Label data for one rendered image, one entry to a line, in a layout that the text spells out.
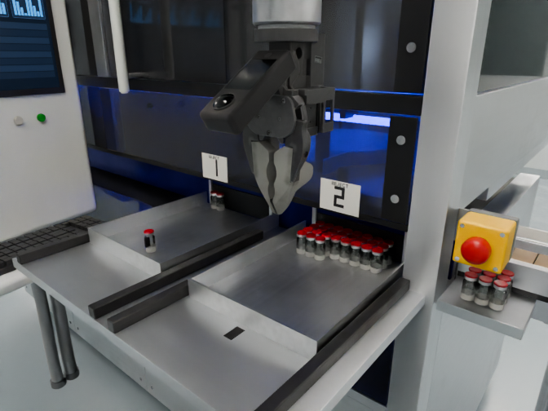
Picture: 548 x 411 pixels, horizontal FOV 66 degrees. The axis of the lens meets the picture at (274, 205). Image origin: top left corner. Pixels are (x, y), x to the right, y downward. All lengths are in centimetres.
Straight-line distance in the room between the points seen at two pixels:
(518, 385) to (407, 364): 127
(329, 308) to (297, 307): 5
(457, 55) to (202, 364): 55
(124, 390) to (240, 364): 136
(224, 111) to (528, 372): 195
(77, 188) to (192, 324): 80
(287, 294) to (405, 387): 31
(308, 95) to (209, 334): 37
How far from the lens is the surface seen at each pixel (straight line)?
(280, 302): 72
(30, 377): 215
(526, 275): 84
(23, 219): 133
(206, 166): 102
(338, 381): 58
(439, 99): 69
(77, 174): 139
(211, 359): 61
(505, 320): 77
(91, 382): 202
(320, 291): 75
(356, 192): 77
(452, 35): 68
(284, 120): 47
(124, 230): 104
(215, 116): 42
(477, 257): 68
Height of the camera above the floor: 127
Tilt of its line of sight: 20 degrees down
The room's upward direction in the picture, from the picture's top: straight up
